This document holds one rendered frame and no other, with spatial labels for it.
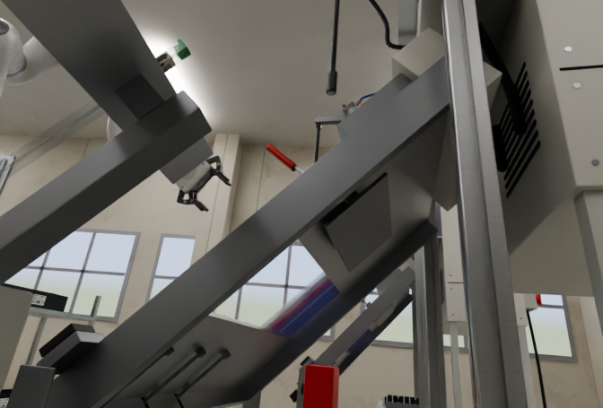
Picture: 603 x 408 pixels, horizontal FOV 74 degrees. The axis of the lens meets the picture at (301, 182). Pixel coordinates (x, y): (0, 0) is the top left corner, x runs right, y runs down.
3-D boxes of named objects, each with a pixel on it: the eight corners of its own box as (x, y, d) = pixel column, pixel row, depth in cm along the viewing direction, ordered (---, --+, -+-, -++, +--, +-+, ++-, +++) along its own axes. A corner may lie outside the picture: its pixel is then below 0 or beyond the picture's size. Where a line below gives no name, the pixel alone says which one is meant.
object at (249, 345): (60, 416, 50) (51, 394, 51) (244, 391, 108) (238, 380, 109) (180, 314, 52) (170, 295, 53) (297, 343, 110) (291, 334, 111)
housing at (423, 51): (462, 108, 55) (389, 56, 62) (435, 222, 98) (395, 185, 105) (503, 73, 56) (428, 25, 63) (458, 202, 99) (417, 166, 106)
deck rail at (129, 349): (46, 446, 47) (30, 398, 50) (58, 443, 48) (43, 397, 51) (479, 77, 54) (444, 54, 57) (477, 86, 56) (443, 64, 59)
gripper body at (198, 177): (158, 169, 109) (183, 195, 105) (183, 141, 109) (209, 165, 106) (172, 176, 116) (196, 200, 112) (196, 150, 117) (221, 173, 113)
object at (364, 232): (297, 238, 53) (275, 211, 55) (352, 307, 111) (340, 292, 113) (476, 85, 56) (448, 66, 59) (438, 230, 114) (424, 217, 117)
